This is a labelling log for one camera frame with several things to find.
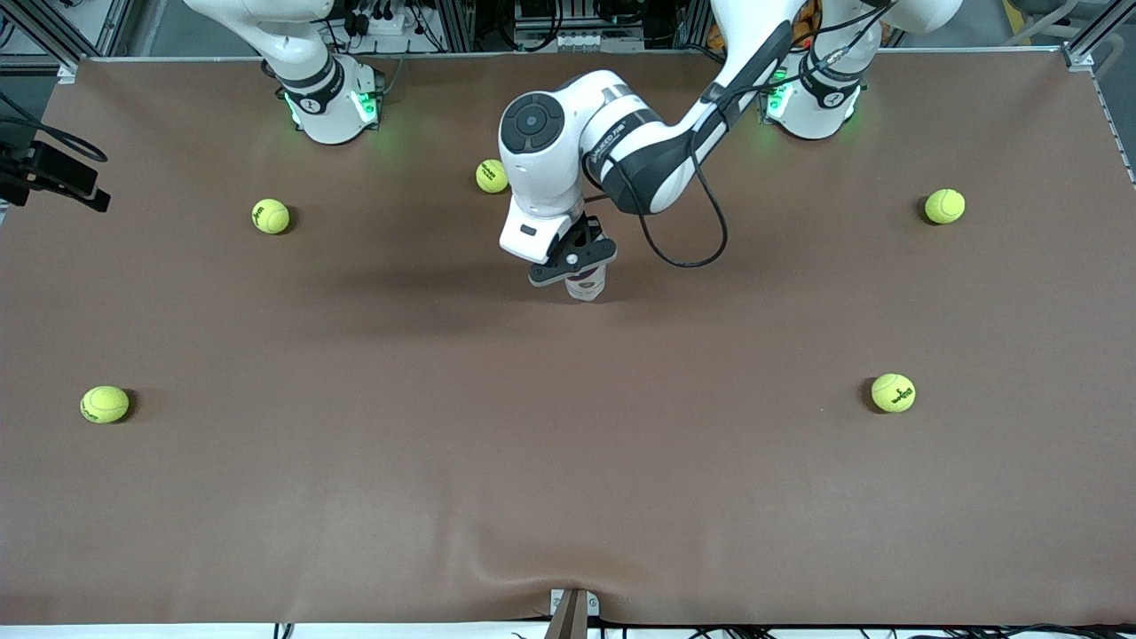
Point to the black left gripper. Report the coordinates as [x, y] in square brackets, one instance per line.
[593, 238]

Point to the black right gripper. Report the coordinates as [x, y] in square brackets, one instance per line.
[55, 171]

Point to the clear tennis ball can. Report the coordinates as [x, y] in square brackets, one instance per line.
[586, 291]

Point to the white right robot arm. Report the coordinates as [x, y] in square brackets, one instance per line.
[333, 98]

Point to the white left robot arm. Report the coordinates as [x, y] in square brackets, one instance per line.
[568, 115]

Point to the yellow tennis ball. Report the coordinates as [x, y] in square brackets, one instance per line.
[944, 206]
[105, 404]
[488, 176]
[893, 392]
[271, 216]

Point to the white connector strip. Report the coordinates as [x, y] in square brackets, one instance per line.
[577, 41]

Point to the brown table cloth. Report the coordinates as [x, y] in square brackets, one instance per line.
[568, 461]

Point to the white power strip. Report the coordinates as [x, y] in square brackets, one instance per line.
[386, 22]

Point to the pile of orange objects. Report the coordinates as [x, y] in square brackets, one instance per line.
[806, 18]

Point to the yellow object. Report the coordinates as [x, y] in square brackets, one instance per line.
[1016, 18]

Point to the metal table corner bracket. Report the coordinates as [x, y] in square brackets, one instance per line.
[67, 74]
[1081, 62]

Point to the metal clamp bracket with post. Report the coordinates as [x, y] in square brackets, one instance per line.
[568, 617]

